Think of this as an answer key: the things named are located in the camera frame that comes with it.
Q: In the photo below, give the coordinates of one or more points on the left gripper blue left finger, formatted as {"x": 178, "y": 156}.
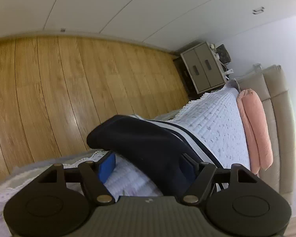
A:
{"x": 105, "y": 166}

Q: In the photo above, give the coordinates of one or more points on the floral quilted bed cover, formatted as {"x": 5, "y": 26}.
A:
{"x": 214, "y": 119}

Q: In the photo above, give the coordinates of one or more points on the white wardrobe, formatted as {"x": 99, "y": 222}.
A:
{"x": 167, "y": 24}

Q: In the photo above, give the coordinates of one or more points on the beige nightstand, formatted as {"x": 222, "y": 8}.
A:
{"x": 204, "y": 68}

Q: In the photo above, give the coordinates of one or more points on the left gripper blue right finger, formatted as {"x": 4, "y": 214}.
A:
{"x": 189, "y": 169}

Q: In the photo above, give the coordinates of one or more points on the navy hoodie with white stripes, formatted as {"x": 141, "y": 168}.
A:
{"x": 154, "y": 147}

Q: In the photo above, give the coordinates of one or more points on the beige padded headboard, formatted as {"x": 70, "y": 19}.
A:
{"x": 271, "y": 87}

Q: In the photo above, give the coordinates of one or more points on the pink folded blanket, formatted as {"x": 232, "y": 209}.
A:
{"x": 256, "y": 130}

